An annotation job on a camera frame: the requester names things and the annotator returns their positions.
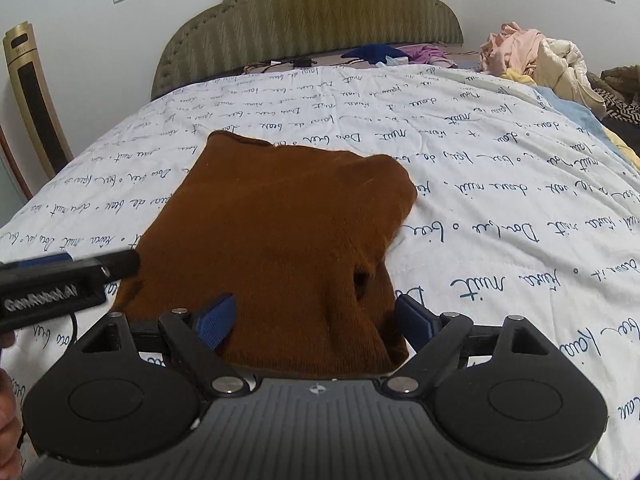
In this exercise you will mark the brown patterned cloth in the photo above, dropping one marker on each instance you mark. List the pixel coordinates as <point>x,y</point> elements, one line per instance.
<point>622,95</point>

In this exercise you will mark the sliding wardrobe door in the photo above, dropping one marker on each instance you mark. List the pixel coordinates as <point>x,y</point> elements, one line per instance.
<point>10,180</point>

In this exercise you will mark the purple cloth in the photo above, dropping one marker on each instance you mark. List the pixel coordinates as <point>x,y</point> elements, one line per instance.
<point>427,54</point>

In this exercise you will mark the pinkish bed sheet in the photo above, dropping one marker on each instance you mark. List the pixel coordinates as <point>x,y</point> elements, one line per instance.
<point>325,60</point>

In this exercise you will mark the brown knit sweater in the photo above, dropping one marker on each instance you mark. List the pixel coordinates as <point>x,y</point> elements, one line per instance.
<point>280,220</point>

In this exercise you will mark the dark blue cloth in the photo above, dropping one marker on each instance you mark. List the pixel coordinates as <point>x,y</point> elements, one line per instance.
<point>375,52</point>

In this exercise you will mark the person's left hand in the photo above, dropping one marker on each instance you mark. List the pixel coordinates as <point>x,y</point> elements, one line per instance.
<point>6,410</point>

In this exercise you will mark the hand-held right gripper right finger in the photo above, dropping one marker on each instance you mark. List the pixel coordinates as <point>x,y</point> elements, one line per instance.
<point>415,320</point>

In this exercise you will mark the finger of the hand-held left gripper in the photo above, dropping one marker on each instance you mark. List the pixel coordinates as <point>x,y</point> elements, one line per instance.
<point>120,263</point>
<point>50,259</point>

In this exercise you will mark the pink clothes pile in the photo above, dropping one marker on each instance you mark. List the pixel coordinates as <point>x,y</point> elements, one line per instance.
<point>515,50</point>

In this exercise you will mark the yellow cloth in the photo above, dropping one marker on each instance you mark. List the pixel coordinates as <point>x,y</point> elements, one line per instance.
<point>622,147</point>

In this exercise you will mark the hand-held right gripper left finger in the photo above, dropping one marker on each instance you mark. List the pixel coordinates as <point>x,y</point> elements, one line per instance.
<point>217,325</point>

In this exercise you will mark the gold tower fan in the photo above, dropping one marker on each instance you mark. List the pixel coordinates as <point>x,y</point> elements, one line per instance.
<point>30,95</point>

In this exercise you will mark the olive upholstered headboard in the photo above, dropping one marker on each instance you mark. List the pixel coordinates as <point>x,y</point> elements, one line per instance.
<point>300,20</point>

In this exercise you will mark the white script-printed quilt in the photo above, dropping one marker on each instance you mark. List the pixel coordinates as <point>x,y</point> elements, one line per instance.
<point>500,185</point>

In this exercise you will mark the cream puffy jacket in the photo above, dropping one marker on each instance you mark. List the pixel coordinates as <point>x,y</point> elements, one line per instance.
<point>565,70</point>

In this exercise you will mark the light blue cloth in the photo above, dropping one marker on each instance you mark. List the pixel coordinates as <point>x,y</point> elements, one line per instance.
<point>570,110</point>

